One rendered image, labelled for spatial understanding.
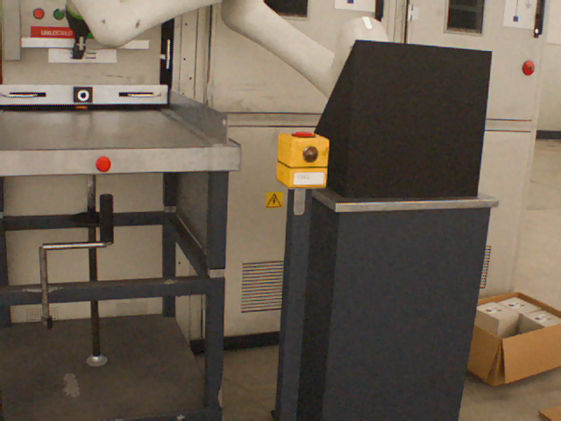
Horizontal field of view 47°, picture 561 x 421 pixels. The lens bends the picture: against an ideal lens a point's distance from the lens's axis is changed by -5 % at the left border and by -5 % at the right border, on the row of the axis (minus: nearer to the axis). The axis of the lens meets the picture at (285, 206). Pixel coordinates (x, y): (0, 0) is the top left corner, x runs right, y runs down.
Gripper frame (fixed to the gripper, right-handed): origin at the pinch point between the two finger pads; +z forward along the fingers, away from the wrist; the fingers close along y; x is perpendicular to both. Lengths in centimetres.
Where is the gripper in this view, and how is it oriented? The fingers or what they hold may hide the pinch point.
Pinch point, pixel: (78, 52)
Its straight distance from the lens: 209.4
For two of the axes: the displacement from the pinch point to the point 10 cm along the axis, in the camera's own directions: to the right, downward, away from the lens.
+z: -3.3, 2.7, 9.0
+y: 1.2, 9.6, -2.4
